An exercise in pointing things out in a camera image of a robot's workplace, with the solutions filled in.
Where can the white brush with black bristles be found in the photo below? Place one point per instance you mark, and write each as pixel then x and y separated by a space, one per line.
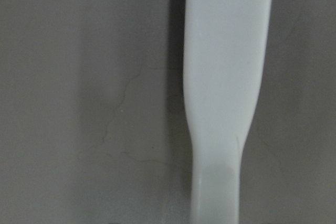
pixel 224 50

